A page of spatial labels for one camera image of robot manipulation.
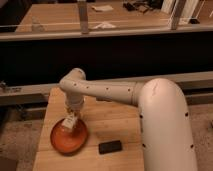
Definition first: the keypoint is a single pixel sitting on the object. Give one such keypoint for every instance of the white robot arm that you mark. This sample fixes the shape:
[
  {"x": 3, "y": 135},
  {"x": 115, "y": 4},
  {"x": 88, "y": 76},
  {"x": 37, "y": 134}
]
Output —
[{"x": 167, "y": 139}]

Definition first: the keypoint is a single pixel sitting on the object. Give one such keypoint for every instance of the white paper on table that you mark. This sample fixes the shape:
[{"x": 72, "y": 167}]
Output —
[{"x": 103, "y": 8}]

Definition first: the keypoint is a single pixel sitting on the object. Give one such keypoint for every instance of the white crumpled cloth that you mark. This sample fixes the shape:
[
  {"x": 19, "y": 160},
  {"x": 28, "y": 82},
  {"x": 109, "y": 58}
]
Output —
[{"x": 104, "y": 25}]

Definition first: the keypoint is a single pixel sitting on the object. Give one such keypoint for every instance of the grey metal post left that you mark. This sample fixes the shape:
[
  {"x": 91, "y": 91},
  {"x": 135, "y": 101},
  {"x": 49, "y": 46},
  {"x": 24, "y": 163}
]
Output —
[{"x": 83, "y": 16}]

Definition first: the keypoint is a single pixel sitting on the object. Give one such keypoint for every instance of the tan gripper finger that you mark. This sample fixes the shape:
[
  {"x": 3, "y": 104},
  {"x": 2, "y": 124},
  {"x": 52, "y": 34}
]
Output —
[
  {"x": 68, "y": 110},
  {"x": 78, "y": 115}
]

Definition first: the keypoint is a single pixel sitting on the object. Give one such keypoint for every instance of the grey metal post right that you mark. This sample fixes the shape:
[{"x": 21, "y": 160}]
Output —
[{"x": 176, "y": 14}]

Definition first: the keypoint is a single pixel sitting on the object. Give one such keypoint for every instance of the grey metal rail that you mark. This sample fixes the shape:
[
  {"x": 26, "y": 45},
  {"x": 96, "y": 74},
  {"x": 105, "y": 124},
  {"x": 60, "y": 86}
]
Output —
[{"x": 197, "y": 86}]

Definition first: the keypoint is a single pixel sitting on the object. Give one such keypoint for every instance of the white labelled bottle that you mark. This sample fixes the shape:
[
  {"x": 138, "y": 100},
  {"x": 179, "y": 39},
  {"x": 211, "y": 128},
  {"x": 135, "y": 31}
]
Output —
[{"x": 70, "y": 121}]

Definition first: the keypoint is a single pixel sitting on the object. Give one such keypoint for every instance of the orange ceramic bowl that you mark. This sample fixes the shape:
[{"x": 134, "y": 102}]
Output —
[{"x": 66, "y": 142}]

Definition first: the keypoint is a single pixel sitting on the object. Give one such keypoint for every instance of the black rectangular block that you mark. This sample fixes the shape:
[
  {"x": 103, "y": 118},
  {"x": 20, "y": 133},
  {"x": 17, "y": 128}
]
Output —
[{"x": 111, "y": 146}]

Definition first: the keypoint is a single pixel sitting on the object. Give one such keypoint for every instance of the wooden background table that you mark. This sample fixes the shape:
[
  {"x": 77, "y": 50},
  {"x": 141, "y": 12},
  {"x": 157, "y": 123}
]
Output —
[{"x": 61, "y": 17}]

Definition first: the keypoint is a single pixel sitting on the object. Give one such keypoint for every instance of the grey metal post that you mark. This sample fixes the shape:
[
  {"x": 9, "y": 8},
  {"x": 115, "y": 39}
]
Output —
[
  {"x": 83, "y": 16},
  {"x": 176, "y": 14}
]

